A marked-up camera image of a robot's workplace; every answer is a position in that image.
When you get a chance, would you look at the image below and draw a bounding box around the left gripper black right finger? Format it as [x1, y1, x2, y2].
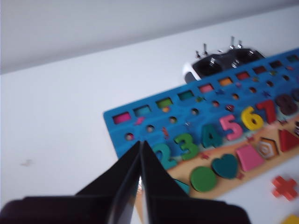
[140, 140, 195, 224]

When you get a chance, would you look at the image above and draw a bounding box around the teal heart block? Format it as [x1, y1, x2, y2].
[211, 154, 239, 181]

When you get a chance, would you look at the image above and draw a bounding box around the pink trapezoid block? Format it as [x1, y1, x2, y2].
[235, 144, 265, 173]

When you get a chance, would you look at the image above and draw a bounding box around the orange cross block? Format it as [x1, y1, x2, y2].
[271, 176, 299, 202]

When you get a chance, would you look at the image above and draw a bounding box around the dark teal number four piece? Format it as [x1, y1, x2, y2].
[200, 122, 224, 148]

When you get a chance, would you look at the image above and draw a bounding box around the green number three piece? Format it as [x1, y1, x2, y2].
[174, 133, 199, 161]

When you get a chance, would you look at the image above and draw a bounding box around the black white radio controller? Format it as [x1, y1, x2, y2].
[183, 36, 267, 84]

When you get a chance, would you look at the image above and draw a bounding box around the pink number five piece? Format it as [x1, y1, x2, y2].
[219, 114, 244, 141]

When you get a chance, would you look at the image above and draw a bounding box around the blue wooden number puzzle board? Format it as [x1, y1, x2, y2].
[102, 48, 299, 224]

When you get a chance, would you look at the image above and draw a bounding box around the red number seven piece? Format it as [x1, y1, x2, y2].
[256, 99, 277, 125]

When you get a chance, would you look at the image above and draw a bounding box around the yellow number six piece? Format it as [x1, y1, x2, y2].
[241, 106, 264, 131]

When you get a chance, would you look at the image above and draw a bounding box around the yellow pentagon block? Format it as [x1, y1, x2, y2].
[280, 214, 299, 224]

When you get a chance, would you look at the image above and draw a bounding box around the green circle block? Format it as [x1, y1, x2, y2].
[190, 167, 218, 193]

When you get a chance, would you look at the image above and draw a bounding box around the teal number two piece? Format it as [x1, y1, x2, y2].
[153, 142, 178, 169]

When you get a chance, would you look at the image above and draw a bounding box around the teal square block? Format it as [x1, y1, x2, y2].
[174, 178, 191, 195]

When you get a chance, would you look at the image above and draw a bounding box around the brown number eight piece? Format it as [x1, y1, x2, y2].
[277, 93, 297, 115]

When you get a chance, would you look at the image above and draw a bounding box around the red triangle block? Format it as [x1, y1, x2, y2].
[278, 129, 299, 153]

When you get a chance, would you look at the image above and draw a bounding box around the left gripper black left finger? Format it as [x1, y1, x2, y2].
[76, 140, 142, 224]

